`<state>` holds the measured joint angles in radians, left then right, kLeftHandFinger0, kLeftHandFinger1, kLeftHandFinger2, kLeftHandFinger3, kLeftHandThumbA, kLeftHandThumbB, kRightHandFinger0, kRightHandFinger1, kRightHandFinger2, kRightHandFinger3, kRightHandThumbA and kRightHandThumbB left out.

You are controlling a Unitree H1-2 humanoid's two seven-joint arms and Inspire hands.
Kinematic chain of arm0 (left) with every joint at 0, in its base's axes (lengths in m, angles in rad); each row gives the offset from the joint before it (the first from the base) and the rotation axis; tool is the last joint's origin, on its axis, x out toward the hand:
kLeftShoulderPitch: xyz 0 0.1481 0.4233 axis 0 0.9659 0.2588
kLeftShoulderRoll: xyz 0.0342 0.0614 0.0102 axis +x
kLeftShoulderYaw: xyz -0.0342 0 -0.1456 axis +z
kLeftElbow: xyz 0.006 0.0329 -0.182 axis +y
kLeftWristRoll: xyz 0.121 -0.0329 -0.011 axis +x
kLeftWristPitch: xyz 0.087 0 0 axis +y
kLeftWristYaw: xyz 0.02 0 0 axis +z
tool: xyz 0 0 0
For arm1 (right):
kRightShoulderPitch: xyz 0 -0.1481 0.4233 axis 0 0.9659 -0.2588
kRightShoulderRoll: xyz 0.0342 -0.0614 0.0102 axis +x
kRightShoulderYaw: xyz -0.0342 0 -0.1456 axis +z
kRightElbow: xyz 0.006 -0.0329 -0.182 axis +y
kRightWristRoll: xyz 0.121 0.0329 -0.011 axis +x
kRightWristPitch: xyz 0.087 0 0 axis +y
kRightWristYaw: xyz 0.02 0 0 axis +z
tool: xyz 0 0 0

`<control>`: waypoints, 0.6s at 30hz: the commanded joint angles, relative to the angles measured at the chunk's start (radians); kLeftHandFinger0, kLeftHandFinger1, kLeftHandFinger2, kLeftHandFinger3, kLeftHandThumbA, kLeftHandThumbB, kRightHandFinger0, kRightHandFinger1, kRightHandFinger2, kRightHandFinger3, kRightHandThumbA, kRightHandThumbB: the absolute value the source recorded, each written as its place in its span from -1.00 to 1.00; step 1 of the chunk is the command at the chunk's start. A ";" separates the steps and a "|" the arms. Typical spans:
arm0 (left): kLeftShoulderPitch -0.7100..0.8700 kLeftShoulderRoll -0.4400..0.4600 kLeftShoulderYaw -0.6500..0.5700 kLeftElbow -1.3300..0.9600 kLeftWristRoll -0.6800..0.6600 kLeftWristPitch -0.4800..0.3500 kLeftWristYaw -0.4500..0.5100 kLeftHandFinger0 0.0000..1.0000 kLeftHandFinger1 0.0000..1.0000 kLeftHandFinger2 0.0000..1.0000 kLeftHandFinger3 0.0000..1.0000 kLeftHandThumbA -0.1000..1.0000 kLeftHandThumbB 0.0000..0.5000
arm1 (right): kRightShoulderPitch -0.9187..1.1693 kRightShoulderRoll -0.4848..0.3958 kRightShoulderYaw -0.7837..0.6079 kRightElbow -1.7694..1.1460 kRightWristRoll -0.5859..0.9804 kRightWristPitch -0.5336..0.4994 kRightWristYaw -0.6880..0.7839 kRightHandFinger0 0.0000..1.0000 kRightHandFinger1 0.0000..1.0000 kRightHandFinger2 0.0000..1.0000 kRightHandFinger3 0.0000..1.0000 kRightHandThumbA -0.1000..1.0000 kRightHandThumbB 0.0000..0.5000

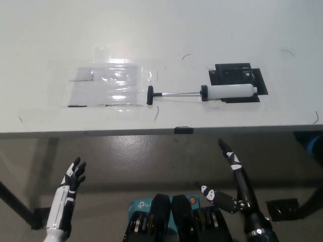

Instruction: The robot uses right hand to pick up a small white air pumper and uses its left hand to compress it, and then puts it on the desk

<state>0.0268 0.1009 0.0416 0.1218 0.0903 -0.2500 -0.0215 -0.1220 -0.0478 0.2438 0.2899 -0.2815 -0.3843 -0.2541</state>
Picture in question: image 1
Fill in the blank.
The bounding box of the dark teal right robot hand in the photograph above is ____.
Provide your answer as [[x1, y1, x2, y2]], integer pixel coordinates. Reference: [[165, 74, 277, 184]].
[[200, 138, 272, 234]]

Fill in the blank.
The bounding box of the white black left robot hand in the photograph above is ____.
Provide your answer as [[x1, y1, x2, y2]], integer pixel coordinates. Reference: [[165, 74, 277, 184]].
[[46, 157, 87, 231]]

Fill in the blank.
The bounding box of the small white air pump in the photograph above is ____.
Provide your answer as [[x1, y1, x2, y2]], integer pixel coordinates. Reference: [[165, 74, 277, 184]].
[[147, 84, 258, 105]]

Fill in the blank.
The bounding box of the black floor tape patch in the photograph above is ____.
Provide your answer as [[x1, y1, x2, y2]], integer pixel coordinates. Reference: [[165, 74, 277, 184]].
[[266, 198, 300, 222], [31, 206, 51, 230]]

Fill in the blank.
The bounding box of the teal tp-link box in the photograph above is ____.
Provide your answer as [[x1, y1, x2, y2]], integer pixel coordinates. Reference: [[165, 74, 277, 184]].
[[127, 195, 200, 240]]

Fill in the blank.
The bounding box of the blue round object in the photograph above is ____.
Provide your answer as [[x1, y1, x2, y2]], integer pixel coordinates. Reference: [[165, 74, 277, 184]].
[[294, 132, 323, 162]]

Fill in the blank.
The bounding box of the short black tape strip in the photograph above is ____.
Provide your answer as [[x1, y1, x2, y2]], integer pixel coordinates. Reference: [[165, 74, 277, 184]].
[[174, 125, 194, 135]]

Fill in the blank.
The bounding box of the clear taped plastic sheet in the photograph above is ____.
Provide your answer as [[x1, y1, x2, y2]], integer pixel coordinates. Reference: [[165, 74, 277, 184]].
[[67, 66, 142, 108]]

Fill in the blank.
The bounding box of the clear adhesive film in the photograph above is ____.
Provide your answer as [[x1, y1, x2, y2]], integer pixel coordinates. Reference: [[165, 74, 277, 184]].
[[45, 45, 165, 109]]

